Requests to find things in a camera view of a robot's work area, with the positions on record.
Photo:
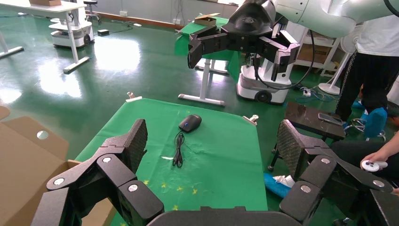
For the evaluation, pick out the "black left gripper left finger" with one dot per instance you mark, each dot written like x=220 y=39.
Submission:
x=118 y=174

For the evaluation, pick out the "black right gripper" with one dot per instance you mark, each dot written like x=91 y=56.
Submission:
x=249 y=21

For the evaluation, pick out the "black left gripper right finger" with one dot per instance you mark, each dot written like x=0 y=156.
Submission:
x=315 y=174

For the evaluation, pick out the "white handheld controller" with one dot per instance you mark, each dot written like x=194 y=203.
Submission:
x=372 y=167

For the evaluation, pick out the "black computer mouse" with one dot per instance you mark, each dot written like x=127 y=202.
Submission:
x=190 y=121

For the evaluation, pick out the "operator forearm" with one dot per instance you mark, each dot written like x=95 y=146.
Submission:
x=389 y=149

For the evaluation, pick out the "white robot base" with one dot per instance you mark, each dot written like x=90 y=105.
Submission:
x=249 y=87
x=82 y=31

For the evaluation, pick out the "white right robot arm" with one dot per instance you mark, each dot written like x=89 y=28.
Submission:
x=327 y=15

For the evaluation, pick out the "small open cardboard box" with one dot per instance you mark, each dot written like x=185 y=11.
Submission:
x=205 y=20

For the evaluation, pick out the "cardboard box in shelf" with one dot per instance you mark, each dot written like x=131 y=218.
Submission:
x=318 y=53

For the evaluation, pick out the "brown cardboard box with lid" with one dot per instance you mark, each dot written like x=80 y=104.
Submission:
x=18 y=162

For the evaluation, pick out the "flat cardboard box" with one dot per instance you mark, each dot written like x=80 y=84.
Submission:
x=45 y=2

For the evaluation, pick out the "operator hand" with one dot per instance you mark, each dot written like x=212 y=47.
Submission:
x=375 y=156

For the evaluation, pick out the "blue shoe cover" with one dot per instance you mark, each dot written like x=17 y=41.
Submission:
x=375 y=121
x=276 y=187

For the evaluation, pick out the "seated person black trousers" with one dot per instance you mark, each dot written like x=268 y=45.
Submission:
x=352 y=149

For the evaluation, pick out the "white paper scrap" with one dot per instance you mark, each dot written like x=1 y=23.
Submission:
x=167 y=158

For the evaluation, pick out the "black small side table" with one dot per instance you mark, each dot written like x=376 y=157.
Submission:
x=305 y=120

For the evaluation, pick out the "smartphone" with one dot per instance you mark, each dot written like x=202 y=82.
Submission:
x=330 y=119

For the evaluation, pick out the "green cloth on background table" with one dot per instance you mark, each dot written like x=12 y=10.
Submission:
x=184 y=46

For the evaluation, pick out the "white shelf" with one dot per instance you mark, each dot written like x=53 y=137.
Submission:
x=330 y=40

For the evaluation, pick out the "white standing fan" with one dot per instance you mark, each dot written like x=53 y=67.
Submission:
x=338 y=71

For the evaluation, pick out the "person in white shirt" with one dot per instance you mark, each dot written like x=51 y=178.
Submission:
x=374 y=37

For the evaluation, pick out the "black power adapter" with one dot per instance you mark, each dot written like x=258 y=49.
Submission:
x=103 y=32

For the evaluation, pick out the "black stool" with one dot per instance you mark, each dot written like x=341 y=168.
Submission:
x=90 y=2

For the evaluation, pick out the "white desk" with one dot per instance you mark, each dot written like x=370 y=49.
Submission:
x=31 y=6

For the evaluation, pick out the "white background table frame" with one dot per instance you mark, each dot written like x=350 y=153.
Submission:
x=204 y=84

